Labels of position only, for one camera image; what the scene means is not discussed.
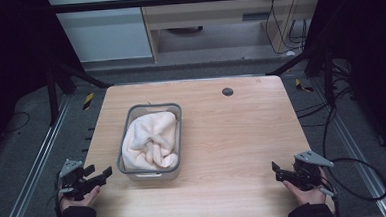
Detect black horizontal frame bar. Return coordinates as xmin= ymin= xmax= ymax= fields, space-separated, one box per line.
xmin=46 ymin=0 xmax=324 ymax=15

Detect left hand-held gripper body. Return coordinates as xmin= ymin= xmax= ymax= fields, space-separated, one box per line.
xmin=56 ymin=157 xmax=98 ymax=203

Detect black looped gripper cable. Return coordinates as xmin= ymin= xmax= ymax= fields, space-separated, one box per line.
xmin=319 ymin=103 xmax=386 ymax=205

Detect cream towel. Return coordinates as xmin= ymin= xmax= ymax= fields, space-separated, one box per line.
xmin=119 ymin=109 xmax=181 ymax=173

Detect light wooden desk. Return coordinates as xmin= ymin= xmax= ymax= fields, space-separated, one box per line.
xmin=136 ymin=0 xmax=328 ymax=64

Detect aluminium floor rail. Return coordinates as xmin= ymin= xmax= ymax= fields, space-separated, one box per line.
xmin=312 ymin=73 xmax=386 ymax=217
xmin=0 ymin=94 xmax=79 ymax=217

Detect black hanging cables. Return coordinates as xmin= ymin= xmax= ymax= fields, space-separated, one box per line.
xmin=262 ymin=0 xmax=310 ymax=57

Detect grey plastic basket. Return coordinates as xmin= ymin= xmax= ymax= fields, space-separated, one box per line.
xmin=113 ymin=101 xmax=187 ymax=184

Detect black metal stand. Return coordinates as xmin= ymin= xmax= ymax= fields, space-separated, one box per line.
xmin=43 ymin=54 xmax=117 ymax=128
xmin=263 ymin=42 xmax=339 ymax=113

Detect thin black floor cable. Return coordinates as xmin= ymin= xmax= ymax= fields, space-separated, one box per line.
xmin=0 ymin=110 xmax=32 ymax=135

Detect white cabinet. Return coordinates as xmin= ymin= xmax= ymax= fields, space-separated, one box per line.
xmin=46 ymin=0 xmax=154 ymax=66

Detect person's right hand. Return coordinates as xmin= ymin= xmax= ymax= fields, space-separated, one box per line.
xmin=281 ymin=166 xmax=331 ymax=208

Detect dark curtain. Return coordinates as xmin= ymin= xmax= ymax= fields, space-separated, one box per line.
xmin=0 ymin=0 xmax=61 ymax=163
xmin=303 ymin=0 xmax=386 ymax=168

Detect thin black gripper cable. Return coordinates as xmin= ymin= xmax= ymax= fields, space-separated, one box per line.
xmin=45 ymin=170 xmax=66 ymax=208

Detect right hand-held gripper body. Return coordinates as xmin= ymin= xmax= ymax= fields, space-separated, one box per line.
xmin=290 ymin=148 xmax=337 ymax=199

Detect person's left hand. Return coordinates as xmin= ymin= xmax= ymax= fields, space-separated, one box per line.
xmin=57 ymin=184 xmax=102 ymax=213

